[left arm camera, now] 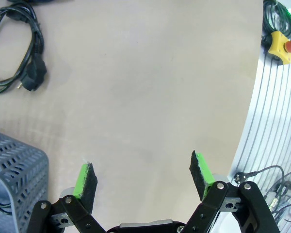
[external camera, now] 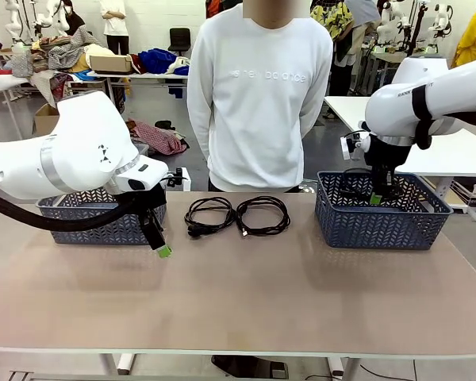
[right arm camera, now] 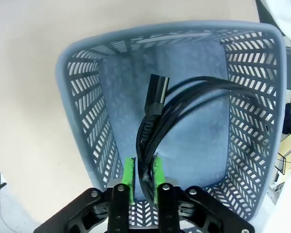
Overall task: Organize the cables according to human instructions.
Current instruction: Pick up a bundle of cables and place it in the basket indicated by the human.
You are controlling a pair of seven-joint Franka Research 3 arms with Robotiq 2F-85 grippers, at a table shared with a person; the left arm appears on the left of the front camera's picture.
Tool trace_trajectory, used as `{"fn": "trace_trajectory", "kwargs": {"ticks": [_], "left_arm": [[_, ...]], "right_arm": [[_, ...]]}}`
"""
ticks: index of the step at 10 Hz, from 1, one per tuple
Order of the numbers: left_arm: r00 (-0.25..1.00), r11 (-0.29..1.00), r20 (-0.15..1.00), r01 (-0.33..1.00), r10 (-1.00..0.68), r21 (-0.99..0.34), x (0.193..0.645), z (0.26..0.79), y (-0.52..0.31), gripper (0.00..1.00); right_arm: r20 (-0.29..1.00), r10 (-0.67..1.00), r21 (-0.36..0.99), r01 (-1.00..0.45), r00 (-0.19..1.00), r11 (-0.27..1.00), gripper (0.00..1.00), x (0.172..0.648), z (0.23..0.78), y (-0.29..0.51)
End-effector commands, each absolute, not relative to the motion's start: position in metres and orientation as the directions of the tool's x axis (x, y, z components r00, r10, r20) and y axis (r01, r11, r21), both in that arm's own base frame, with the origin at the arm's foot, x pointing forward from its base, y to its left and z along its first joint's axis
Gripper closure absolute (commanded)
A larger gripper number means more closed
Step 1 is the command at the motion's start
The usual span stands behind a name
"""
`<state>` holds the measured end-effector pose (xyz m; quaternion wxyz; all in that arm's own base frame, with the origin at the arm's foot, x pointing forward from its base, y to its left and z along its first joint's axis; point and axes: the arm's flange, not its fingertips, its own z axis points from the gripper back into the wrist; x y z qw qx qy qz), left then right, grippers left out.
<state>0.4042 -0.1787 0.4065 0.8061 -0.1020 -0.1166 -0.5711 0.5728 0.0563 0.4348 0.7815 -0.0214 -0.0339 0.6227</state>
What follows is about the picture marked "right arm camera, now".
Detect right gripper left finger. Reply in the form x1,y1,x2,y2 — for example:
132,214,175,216
33,157,136,233

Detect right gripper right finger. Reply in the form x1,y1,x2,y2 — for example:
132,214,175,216
154,157,255,233

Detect black cable metal connector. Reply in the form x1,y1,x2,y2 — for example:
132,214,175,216
135,74,272,202

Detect grey plastic lattice basket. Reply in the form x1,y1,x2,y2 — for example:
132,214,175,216
55,23,287,223

